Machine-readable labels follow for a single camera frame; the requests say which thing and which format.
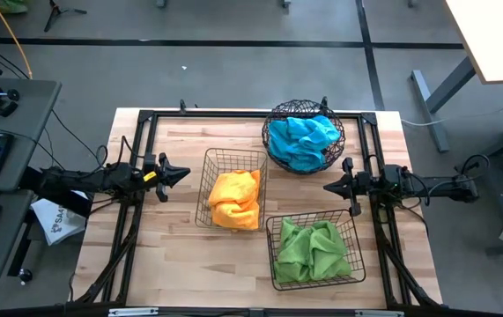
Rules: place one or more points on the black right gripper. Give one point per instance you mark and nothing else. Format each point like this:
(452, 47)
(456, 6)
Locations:
(363, 184)

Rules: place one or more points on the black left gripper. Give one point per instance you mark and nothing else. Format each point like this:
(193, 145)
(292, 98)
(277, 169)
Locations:
(159, 169)

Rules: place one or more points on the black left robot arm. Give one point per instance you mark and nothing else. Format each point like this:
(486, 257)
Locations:
(101, 178)

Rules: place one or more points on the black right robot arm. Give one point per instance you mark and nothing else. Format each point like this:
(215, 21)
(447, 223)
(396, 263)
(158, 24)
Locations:
(436, 187)

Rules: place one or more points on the black flat bar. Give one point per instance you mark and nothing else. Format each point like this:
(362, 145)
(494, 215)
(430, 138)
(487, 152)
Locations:
(64, 202)

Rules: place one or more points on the grey table leg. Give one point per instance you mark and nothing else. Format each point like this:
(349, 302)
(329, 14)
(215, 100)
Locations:
(427, 105)

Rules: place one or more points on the white paper box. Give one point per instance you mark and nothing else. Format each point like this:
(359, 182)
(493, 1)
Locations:
(57, 224)

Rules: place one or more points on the black round knob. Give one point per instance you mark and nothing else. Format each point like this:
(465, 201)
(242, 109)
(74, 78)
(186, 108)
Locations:
(25, 275)

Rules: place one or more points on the black tripod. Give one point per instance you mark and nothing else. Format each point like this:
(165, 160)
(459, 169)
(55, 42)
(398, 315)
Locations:
(55, 11)

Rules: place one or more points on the white table top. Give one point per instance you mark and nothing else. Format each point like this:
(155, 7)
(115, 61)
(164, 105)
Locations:
(493, 35)

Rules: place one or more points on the green cloth bundle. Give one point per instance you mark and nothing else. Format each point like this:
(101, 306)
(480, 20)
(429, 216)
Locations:
(12, 6)

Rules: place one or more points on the silver metal bracket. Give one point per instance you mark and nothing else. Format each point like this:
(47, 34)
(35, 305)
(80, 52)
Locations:
(379, 313)
(132, 312)

